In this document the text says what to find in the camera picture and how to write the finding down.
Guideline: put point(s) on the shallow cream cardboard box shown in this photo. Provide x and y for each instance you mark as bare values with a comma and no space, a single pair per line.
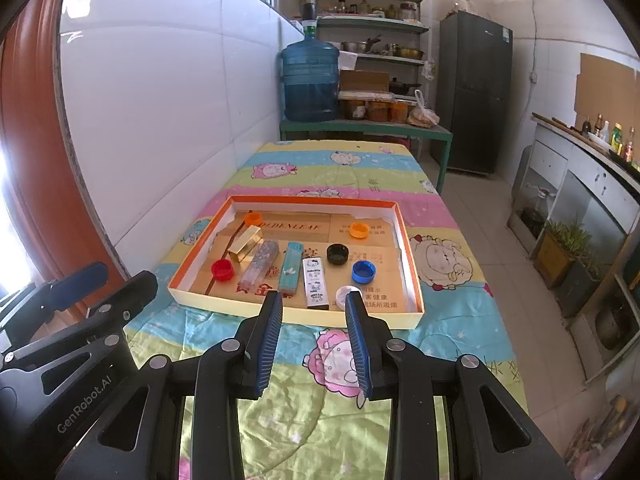
300,316

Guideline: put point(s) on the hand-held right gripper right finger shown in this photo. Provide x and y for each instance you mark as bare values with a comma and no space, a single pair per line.
360,345

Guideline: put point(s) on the green table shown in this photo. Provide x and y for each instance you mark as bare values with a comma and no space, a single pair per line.
365,130

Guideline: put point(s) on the gold lighter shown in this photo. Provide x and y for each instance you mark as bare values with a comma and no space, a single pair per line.
245,245

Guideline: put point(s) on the black bottle cap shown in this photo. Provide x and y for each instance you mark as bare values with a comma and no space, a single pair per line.
337,254

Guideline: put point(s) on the cardboard sheet on wall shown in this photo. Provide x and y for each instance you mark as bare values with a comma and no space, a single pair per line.
605,85

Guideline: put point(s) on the dark refrigerator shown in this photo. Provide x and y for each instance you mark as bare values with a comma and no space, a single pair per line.
475,90

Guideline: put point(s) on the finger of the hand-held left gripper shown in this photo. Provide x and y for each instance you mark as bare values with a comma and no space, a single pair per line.
132,295
77,282

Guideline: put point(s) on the yellow pot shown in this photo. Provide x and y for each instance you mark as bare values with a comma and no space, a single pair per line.
411,52

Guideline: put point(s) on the grey gas cylinder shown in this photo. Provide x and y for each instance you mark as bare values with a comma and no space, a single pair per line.
522,172

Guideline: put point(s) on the red-brown bottle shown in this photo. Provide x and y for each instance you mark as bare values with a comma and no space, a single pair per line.
629,145

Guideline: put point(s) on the white metal shelf rack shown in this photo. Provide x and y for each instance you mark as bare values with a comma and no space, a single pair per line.
370,25

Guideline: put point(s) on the teal lighter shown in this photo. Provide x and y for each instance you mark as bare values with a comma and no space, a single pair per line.
291,267

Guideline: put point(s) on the clear plastic lighter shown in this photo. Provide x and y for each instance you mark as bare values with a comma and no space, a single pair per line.
260,262

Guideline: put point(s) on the glass jug with dark liquid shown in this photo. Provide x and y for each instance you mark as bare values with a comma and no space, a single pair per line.
537,210

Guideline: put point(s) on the potted green plant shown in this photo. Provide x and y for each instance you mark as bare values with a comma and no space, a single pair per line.
557,250

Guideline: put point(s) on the white cartoon lighter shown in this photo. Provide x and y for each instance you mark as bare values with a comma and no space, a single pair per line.
315,282

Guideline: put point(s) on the dark sauce bottle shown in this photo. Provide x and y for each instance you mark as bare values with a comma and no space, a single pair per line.
586,127

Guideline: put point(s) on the colourful patterned cloth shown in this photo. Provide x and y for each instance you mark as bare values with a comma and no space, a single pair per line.
597,430

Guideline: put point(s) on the red-brown wooden door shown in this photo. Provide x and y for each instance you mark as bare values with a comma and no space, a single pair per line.
30,110

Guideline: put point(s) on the plastic bag of food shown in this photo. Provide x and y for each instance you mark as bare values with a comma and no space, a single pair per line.
422,115

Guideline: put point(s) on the grey kitchen counter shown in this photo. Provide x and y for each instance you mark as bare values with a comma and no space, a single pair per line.
585,185

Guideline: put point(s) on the brown cardboard box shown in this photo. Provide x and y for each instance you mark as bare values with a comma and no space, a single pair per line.
364,81

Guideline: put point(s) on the row of spice jars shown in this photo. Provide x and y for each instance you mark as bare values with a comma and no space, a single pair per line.
370,10

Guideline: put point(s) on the orange pickle jar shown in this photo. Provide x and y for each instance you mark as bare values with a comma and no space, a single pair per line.
402,112
379,111
354,110

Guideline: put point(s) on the red bottle cap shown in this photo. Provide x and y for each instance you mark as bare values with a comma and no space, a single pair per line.
222,270

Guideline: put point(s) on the blue bottle cap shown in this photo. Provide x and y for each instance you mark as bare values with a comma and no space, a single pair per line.
363,272

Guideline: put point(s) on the cartoon sheep printed blanket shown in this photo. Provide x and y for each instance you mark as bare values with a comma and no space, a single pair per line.
450,300

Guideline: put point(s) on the orange bottle cap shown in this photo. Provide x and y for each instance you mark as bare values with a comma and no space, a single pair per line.
253,219
359,230

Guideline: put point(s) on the white bottle cap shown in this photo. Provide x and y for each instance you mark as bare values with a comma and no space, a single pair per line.
342,296

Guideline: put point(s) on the blue water jug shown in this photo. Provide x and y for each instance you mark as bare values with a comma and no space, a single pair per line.
310,80

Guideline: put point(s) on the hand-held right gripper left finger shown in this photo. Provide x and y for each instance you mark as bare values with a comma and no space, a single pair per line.
267,345

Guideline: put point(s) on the green yellow bottle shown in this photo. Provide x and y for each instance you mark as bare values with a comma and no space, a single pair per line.
617,139

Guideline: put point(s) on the dark plant pot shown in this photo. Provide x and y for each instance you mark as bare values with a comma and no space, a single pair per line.
577,287

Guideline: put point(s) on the water jug hand pump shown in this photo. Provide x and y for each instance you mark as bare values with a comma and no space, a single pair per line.
309,20

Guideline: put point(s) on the black frying pan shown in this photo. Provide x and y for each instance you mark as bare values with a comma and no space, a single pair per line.
400,87

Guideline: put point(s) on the white bottle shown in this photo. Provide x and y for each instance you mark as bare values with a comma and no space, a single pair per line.
605,131

